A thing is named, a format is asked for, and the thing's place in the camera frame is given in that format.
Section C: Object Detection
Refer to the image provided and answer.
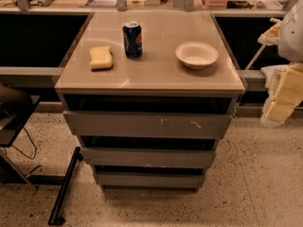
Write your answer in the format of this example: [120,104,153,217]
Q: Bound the white bowl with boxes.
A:
[175,42,219,70]

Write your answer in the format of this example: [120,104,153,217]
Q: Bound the grey top drawer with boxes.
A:
[63,111,231,139]

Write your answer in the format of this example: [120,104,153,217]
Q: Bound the white stick with tip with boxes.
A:
[245,18,282,70]

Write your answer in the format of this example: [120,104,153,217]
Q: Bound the grey drawer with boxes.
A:
[63,111,231,139]
[93,172,205,188]
[81,148,215,168]

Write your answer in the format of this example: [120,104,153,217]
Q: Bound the black metal floor bar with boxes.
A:
[48,147,82,226]

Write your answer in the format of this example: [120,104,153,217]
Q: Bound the blue pepsi can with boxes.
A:
[122,22,142,59]

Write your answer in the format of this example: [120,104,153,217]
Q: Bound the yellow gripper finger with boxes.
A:
[274,63,303,107]
[264,101,294,123]

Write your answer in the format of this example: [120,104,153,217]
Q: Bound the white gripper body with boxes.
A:
[260,66,285,128]

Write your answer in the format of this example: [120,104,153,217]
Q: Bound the dark chair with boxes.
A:
[0,84,40,189]

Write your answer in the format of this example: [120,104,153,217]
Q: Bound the black floor cable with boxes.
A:
[10,126,38,161]

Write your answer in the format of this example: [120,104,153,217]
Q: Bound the grey bottom drawer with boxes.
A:
[93,172,205,188]

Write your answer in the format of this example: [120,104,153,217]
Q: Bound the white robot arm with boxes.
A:
[258,0,303,128]

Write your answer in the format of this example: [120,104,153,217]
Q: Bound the grey drawer cabinet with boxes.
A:
[54,10,246,194]

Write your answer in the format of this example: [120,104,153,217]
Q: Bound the yellow sponge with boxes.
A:
[90,45,113,70]

